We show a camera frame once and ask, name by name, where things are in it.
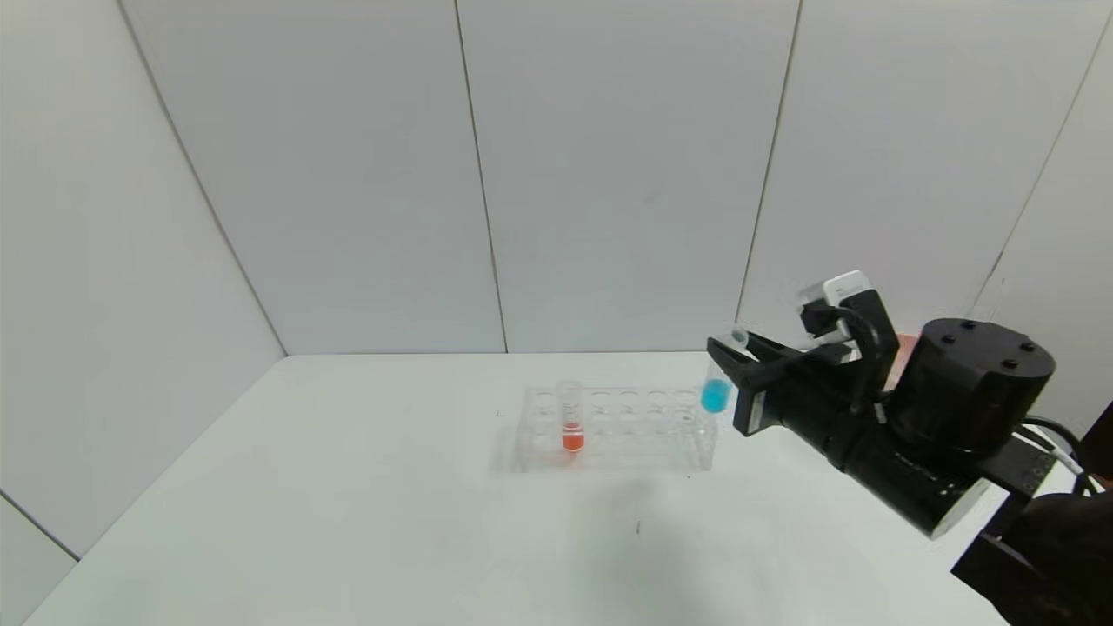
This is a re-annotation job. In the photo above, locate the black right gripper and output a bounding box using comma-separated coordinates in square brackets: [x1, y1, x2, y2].
[706, 330, 863, 471]

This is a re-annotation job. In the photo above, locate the test tube with blue pigment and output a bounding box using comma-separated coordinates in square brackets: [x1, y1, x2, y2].
[700, 326, 750, 415]

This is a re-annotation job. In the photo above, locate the clear plastic test tube rack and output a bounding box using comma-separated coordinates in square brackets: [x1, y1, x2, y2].
[513, 385, 717, 473]

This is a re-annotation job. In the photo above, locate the test tube with red pigment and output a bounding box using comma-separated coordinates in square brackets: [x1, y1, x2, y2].
[556, 378, 585, 454]

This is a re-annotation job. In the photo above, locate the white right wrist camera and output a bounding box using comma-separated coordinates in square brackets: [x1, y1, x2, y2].
[797, 270, 874, 317]

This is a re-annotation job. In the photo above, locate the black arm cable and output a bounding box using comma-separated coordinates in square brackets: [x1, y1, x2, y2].
[1016, 416, 1091, 498]

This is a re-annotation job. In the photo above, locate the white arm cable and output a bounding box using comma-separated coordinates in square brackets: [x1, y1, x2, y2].
[1043, 442, 1086, 477]

